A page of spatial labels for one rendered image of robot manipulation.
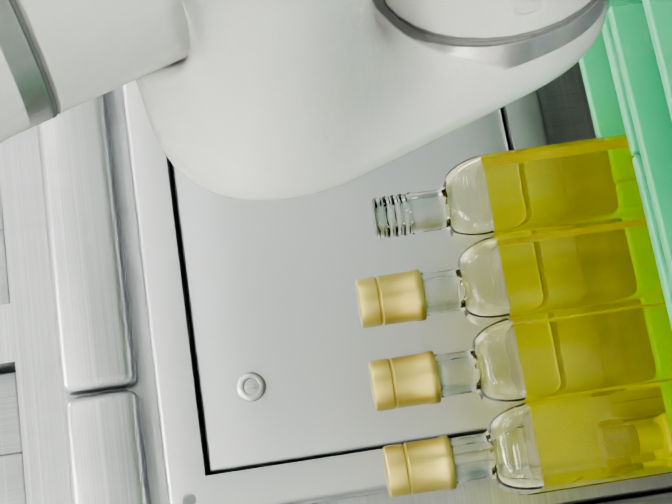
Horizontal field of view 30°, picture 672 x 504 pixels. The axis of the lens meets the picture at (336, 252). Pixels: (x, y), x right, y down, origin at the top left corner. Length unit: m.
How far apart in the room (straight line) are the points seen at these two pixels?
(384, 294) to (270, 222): 0.19
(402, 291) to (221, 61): 0.43
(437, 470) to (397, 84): 0.39
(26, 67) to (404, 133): 0.15
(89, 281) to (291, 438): 0.20
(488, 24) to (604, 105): 0.47
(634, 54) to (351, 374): 0.32
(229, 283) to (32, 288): 0.16
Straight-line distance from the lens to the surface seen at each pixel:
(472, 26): 0.49
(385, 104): 0.48
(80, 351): 1.00
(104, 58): 0.42
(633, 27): 0.88
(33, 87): 0.41
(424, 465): 0.82
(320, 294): 0.99
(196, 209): 1.02
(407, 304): 0.84
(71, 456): 0.99
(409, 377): 0.83
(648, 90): 0.86
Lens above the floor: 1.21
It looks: 2 degrees down
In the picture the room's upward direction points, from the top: 98 degrees counter-clockwise
